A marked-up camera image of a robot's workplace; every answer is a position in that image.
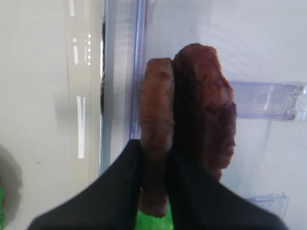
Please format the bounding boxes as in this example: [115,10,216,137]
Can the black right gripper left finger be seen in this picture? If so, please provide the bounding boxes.
[29,139,141,230]

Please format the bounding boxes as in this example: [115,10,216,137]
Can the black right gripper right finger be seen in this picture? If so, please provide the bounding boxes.
[167,148,288,230]

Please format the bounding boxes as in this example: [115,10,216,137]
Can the thin brown meat patty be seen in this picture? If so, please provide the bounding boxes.
[139,57,175,218]

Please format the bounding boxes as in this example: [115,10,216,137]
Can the upright green lettuce leaf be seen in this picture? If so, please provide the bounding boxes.
[135,204,174,230]

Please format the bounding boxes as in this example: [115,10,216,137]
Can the clear pusher track lettuce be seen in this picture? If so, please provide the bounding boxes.
[245,192,289,219]

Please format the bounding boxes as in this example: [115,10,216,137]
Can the dark brown meat patty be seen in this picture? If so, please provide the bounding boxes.
[172,43,237,180]

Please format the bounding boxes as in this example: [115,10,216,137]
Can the green lettuce leaf on tray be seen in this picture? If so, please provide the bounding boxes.
[0,185,6,230]

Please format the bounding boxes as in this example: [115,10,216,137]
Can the clear pusher track patties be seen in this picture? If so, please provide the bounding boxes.
[230,81,307,123]

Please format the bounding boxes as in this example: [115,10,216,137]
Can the white rectangular metal tray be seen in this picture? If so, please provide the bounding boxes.
[0,0,103,184]

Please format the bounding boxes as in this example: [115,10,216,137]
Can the right clear acrylic rail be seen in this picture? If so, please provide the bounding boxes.
[99,0,156,174]

